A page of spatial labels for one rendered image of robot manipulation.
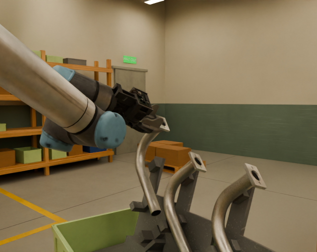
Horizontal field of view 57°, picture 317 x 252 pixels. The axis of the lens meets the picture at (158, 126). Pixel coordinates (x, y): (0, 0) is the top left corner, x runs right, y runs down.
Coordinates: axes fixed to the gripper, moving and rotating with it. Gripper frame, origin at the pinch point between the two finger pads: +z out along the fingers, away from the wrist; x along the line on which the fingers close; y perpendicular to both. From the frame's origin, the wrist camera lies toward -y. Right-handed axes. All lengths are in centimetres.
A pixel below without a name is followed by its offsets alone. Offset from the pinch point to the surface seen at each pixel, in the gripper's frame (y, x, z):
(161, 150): -240, 259, 298
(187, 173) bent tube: 3.1, -19.4, 1.4
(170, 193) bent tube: -4.0, -21.1, 1.0
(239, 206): 11.1, -32.9, 5.0
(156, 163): -9.5, -6.3, 5.5
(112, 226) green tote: -35.5, -14.9, 4.0
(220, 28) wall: -47, 536, 430
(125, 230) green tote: -35.7, -15.8, 9.2
